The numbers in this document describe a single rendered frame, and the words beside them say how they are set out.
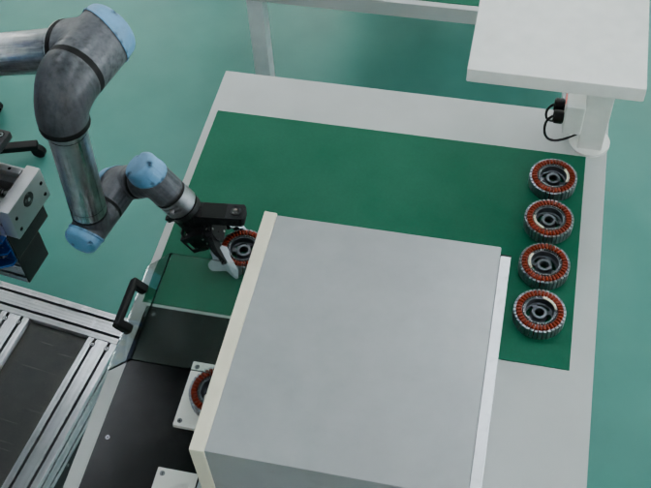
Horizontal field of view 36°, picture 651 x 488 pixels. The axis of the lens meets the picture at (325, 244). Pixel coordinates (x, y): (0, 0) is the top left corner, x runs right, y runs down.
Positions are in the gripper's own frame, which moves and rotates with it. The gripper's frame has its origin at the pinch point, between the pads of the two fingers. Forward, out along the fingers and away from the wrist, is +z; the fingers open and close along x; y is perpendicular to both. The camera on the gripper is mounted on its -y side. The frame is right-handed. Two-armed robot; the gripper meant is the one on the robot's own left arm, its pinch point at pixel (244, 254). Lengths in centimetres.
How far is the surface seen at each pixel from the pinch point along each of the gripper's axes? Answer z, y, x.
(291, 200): 5.5, -6.8, -17.5
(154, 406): -6.8, 10.7, 40.5
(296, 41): 61, 47, -159
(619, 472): 115, -48, 12
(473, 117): 27, -44, -48
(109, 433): -11, 18, 47
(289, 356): -38, -46, 59
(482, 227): 28, -47, -13
